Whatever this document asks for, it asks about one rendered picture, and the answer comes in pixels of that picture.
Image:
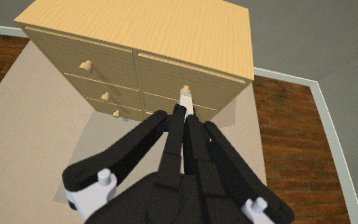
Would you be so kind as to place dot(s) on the brown wooden drawer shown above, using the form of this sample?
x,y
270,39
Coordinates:
x,y
155,102
117,110
113,93
101,61
169,78
148,114

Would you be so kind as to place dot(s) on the small tan wooden chest of drawers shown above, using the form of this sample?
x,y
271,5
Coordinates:
x,y
209,34

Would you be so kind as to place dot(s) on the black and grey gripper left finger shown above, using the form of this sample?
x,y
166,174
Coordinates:
x,y
91,182

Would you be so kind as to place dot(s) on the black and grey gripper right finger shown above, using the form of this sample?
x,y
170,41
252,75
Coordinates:
x,y
256,200

